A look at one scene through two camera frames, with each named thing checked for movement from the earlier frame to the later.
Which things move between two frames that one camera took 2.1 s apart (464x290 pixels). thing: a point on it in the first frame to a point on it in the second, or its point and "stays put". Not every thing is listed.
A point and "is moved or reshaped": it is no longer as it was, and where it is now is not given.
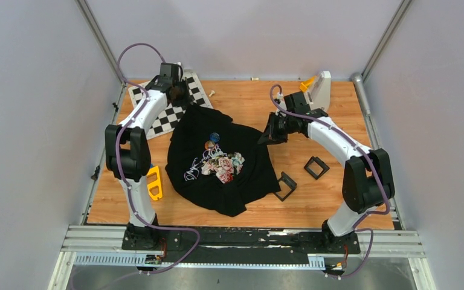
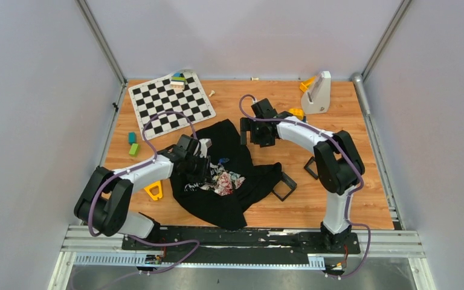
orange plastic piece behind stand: [306, 83] stays put
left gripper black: [186, 98] to [205, 176]
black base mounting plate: [183, 245] stays put
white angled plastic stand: [319, 95] stays put
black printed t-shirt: [221, 164] is moved or reshaped
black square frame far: [316, 167] stays put
